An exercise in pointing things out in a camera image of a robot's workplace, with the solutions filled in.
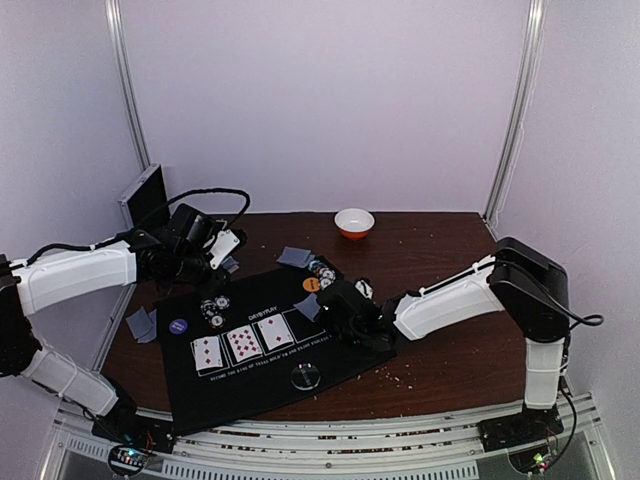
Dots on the black dealer button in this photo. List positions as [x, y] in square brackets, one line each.
[305, 376]

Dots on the white and red bowl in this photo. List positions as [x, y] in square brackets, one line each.
[354, 223]

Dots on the nine of diamonds card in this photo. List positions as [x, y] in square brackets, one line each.
[243, 344]

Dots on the grey playing card deck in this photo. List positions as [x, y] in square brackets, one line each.
[230, 264]

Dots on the left aluminium frame post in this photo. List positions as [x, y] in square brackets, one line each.
[118, 41]

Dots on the two of diamonds card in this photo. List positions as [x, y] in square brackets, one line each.
[275, 332]

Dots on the three of diamonds card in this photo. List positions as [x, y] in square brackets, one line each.
[207, 353]

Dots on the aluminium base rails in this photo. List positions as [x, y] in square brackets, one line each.
[438, 446]

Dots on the purple small blind button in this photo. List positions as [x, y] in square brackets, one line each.
[178, 326]

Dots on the orange big blind button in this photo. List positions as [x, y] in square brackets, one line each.
[311, 285]

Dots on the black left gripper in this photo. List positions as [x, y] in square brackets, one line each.
[216, 281]

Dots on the blue patterned playing card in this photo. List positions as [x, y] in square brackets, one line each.
[296, 257]
[149, 336]
[138, 322]

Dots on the aluminium frame post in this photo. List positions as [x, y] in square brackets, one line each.
[118, 41]
[524, 88]

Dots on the black poker play mat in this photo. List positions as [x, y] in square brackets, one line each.
[214, 397]

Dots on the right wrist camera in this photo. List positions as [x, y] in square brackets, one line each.
[341, 302]

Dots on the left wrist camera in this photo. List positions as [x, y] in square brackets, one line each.
[190, 227]

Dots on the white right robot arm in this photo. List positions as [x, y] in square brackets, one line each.
[529, 287]

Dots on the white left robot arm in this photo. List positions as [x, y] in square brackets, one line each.
[66, 282]

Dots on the right aluminium frame post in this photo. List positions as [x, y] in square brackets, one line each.
[524, 88]

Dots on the poker chip pile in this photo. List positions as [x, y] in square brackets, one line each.
[323, 273]
[212, 310]

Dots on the aluminium poker chip case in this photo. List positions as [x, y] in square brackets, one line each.
[143, 203]

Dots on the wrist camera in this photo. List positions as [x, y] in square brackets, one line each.
[341, 302]
[190, 227]

